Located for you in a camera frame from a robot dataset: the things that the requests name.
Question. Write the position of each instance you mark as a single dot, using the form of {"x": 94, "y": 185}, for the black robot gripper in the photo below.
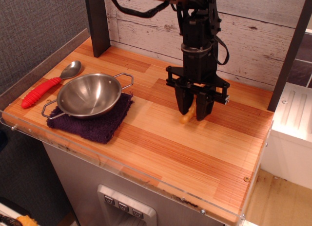
{"x": 199, "y": 68}

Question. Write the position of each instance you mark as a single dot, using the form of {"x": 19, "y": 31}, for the yellow toy chicken drumstick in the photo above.
{"x": 187, "y": 116}

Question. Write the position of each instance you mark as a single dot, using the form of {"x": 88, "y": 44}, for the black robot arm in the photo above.
{"x": 198, "y": 20}

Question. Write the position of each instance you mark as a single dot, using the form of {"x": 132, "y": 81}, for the clear acrylic table edge guard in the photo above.
{"x": 207, "y": 165}

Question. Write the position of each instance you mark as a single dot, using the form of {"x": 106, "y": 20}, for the dark purple cloth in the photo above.
{"x": 99, "y": 129}

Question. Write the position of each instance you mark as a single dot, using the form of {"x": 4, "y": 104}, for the white toy sink unit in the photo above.
{"x": 288, "y": 152}

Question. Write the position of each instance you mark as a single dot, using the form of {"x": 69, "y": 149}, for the grey toy fridge cabinet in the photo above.
{"x": 101, "y": 198}

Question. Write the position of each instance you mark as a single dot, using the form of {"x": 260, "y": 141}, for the orange object bottom left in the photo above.
{"x": 19, "y": 221}

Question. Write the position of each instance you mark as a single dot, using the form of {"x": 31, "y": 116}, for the stainless steel bowl with handles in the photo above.
{"x": 90, "y": 96}

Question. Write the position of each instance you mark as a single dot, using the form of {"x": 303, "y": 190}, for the dark right shelf post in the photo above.
{"x": 291, "y": 54}

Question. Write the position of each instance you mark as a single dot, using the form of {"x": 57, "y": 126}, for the red handled metal spoon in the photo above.
{"x": 72, "y": 70}

